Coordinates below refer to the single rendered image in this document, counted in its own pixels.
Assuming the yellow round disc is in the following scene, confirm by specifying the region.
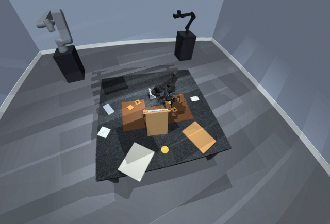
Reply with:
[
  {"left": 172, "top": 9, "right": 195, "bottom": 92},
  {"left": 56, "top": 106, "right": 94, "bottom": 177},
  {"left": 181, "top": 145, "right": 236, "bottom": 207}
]
[{"left": 161, "top": 146, "right": 169, "bottom": 153}]

